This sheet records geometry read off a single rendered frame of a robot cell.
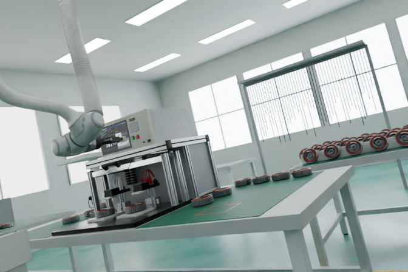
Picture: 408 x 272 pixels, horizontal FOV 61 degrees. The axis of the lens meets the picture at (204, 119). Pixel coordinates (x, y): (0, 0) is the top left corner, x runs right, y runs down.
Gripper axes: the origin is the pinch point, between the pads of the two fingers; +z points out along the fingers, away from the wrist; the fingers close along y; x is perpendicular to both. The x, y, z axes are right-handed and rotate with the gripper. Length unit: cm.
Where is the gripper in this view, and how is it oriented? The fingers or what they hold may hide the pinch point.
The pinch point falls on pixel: (121, 139)
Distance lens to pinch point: 197.7
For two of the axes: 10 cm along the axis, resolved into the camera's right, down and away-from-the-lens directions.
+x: -2.2, -9.7, 1.0
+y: 8.2, -2.4, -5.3
